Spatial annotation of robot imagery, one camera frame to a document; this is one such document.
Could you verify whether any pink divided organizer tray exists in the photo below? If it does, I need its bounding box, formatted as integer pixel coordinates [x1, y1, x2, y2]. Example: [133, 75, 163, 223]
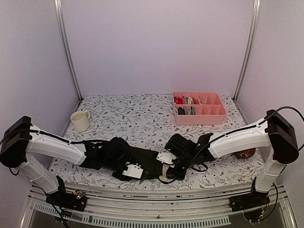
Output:
[173, 92, 227, 125]

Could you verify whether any right robot arm white sleeve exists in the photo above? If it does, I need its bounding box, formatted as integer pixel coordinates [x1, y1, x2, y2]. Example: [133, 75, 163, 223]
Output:
[208, 109, 300, 212]

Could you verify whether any cream ceramic cup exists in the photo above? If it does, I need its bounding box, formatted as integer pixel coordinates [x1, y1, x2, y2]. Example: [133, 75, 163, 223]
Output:
[70, 110, 91, 132]

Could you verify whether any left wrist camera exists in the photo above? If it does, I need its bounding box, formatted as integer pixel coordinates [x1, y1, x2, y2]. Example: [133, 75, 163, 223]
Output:
[103, 137, 131, 165]

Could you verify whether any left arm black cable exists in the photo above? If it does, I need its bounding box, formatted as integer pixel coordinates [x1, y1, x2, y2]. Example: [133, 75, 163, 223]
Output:
[0, 128, 105, 176]

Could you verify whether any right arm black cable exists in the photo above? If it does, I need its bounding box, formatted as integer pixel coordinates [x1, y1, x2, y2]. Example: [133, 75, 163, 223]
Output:
[190, 106, 304, 171]

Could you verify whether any robot arm white sleeve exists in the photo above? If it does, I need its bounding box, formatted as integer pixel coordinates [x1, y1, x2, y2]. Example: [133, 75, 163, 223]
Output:
[0, 115, 87, 212]
[208, 109, 300, 212]

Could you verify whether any floral patterned table mat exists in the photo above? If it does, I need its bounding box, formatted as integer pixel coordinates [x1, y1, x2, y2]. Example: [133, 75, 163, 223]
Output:
[49, 94, 264, 190]

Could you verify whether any aluminium frame post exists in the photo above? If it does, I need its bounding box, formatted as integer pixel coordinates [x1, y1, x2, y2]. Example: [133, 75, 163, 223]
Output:
[233, 0, 261, 103]
[54, 0, 83, 102]

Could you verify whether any red floral saucer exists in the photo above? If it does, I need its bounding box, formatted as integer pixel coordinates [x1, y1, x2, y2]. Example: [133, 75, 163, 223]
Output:
[235, 148, 256, 158]

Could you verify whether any left robot arm white sleeve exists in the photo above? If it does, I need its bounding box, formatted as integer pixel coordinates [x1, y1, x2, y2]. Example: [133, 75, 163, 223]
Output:
[0, 115, 87, 212]

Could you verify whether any right aluminium frame post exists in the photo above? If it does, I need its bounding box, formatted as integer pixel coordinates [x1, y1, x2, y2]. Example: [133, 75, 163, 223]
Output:
[233, 0, 261, 103]

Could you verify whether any dark olive cloth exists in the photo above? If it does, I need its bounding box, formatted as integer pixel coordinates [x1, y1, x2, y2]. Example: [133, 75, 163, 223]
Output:
[123, 147, 177, 182]

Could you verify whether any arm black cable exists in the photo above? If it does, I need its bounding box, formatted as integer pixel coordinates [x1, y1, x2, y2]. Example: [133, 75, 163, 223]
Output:
[0, 128, 105, 176]
[190, 106, 304, 171]

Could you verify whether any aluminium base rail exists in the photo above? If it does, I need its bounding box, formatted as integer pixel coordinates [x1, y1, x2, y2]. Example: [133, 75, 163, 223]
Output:
[19, 183, 297, 228]

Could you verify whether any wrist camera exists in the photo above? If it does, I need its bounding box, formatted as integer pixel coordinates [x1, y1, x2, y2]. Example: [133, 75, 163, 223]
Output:
[164, 134, 196, 159]
[103, 137, 131, 165]

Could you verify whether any left aluminium frame post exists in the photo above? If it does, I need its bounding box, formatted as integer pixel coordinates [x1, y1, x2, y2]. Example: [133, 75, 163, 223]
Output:
[54, 0, 83, 102]

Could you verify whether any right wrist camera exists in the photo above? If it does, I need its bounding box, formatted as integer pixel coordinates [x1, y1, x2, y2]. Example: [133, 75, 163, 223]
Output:
[164, 134, 196, 159]

